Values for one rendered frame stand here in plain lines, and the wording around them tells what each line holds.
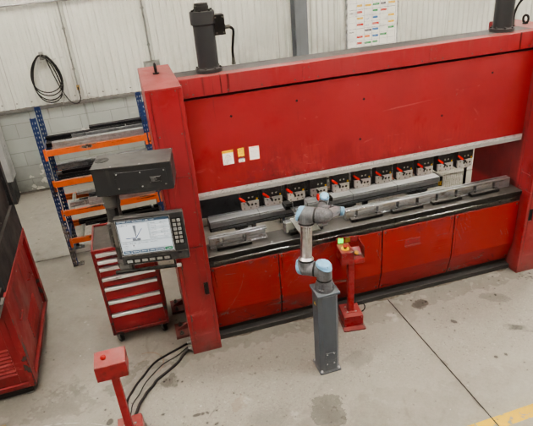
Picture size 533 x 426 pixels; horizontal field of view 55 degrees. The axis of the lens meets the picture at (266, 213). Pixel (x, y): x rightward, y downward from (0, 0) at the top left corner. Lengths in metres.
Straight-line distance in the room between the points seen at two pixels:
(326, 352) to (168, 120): 2.13
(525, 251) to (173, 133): 3.63
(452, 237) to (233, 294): 2.12
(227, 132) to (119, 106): 4.44
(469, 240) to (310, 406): 2.25
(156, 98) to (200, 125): 0.46
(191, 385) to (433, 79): 3.16
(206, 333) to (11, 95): 5.00
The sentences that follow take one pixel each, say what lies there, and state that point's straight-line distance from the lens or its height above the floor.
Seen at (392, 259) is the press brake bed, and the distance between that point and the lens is 4.89.
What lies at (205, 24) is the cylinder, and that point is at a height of 2.63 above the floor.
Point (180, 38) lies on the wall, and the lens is 8.12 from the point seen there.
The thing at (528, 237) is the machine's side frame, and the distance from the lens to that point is 5.55.
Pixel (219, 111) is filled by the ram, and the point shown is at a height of 2.03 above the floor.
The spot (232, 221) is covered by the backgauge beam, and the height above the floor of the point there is 0.95.
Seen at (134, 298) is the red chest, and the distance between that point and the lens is 4.65.
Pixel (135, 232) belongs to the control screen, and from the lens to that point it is 3.49.
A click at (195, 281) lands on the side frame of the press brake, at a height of 0.74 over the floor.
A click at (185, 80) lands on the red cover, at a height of 2.29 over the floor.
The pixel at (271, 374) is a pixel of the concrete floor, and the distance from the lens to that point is 4.37.
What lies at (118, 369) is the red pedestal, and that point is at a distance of 3.58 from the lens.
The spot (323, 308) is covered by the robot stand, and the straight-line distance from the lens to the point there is 3.92.
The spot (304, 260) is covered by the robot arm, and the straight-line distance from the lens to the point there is 3.78.
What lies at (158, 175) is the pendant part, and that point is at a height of 1.86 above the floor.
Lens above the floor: 3.09
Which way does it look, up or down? 27 degrees down
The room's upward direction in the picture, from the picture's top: 5 degrees counter-clockwise
